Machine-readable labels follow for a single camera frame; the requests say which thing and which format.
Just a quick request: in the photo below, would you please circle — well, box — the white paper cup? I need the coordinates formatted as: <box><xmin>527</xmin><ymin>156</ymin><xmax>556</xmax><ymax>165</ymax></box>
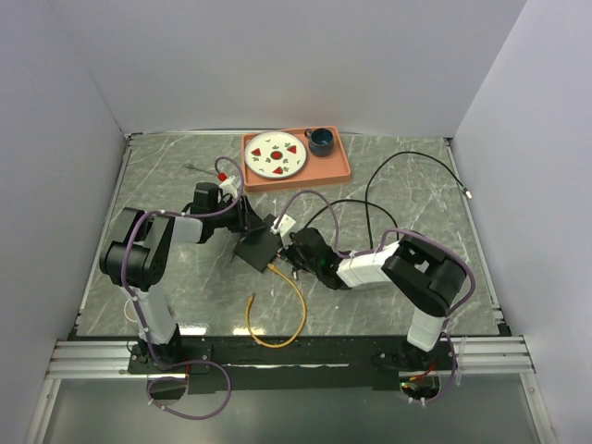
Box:
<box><xmin>123</xmin><ymin>301</ymin><xmax>138</xmax><ymax>324</ymax></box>

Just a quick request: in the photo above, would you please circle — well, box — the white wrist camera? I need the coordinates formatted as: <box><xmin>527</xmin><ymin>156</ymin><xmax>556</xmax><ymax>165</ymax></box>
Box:
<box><xmin>270</xmin><ymin>214</ymin><xmax>296</xmax><ymax>237</ymax></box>
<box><xmin>217</xmin><ymin>173</ymin><xmax>242</xmax><ymax>199</ymax></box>

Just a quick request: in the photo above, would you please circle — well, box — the salmon pink tray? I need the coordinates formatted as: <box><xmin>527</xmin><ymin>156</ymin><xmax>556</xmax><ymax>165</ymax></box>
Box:
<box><xmin>241</xmin><ymin>126</ymin><xmax>352</xmax><ymax>193</ymax></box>

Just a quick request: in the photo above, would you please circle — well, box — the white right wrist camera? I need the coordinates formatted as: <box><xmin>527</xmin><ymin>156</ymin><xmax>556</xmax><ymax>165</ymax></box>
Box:
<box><xmin>270</xmin><ymin>214</ymin><xmax>296</xmax><ymax>237</ymax></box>

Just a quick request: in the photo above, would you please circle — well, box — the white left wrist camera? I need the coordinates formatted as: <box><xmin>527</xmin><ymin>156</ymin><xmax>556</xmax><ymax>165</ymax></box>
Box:
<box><xmin>217</xmin><ymin>173</ymin><xmax>242</xmax><ymax>199</ymax></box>

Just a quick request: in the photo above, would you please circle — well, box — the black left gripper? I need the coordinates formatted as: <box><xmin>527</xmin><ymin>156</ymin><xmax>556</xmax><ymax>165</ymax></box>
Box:
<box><xmin>212</xmin><ymin>196</ymin><xmax>268</xmax><ymax>233</ymax></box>

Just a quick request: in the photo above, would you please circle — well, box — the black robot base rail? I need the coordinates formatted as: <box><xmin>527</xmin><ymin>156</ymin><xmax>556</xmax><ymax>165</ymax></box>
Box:
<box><xmin>128</xmin><ymin>336</ymin><xmax>454</xmax><ymax>394</ymax></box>

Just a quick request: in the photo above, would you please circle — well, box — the dark blue mug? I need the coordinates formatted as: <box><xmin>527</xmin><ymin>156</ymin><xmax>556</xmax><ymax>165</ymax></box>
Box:
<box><xmin>304</xmin><ymin>128</ymin><xmax>334</xmax><ymax>157</ymax></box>

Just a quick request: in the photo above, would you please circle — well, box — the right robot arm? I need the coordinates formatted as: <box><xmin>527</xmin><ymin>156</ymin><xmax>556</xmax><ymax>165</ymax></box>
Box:
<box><xmin>284</xmin><ymin>228</ymin><xmax>476</xmax><ymax>369</ymax></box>

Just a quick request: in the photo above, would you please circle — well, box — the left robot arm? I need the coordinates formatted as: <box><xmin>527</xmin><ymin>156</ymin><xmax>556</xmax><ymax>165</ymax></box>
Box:
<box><xmin>99</xmin><ymin>178</ymin><xmax>266</xmax><ymax>372</ymax></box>

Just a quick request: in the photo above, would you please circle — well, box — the white watermelon pattern plate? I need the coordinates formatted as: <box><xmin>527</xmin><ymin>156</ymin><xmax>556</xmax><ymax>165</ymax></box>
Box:
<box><xmin>244</xmin><ymin>131</ymin><xmax>308</xmax><ymax>180</ymax></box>

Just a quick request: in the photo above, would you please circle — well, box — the yellow ethernet cable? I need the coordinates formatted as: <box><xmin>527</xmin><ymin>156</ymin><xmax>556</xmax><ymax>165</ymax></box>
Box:
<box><xmin>244</xmin><ymin>263</ymin><xmax>308</xmax><ymax>349</ymax></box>

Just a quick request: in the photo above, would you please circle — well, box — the black network switch box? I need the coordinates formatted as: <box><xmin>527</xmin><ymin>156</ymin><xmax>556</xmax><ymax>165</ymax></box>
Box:
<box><xmin>234</xmin><ymin>215</ymin><xmax>283</xmax><ymax>273</ymax></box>

